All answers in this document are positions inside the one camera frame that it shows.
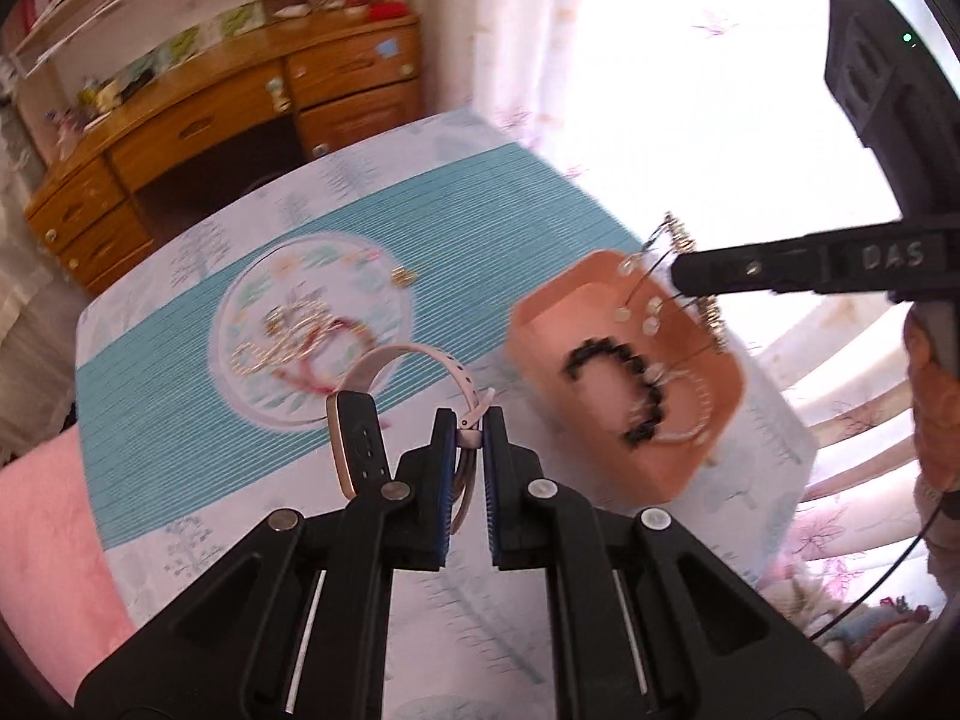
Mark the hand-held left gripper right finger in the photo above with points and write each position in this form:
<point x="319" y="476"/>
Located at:
<point x="493" y="495"/>

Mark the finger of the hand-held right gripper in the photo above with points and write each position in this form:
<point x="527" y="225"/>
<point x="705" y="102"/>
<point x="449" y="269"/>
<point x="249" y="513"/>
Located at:
<point x="750" y="266"/>

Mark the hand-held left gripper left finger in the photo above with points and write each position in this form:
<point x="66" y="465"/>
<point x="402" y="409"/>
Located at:
<point x="444" y="495"/>

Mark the orange jewelry tray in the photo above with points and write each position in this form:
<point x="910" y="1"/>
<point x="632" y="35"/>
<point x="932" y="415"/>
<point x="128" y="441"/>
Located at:
<point x="555" y="337"/>

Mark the small gold earring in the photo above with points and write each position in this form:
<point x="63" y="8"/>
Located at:
<point x="403" y="277"/>

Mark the person's right hand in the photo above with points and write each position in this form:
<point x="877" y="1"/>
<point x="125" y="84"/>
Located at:
<point x="934" y="405"/>

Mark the teal printed tablecloth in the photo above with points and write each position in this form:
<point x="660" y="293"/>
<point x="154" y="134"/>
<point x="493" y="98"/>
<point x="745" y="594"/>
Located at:
<point x="225" y="465"/>

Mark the white floral curtain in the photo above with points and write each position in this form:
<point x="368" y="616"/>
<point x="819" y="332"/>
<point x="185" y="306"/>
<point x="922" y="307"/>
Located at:
<point x="600" y="52"/>

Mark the pink blanket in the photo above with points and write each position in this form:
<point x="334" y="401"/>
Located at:
<point x="52" y="562"/>

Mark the red cloth item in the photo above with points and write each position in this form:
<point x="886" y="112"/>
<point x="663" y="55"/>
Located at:
<point x="388" y="11"/>

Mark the wooden desk with drawers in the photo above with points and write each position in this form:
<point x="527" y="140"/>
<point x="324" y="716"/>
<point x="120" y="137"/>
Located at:
<point x="187" y="127"/>

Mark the white lace cloth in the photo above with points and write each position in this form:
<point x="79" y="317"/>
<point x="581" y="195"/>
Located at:
<point x="30" y="277"/>

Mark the white wall shelf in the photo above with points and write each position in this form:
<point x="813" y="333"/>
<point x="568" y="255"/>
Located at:
<point x="82" y="22"/>

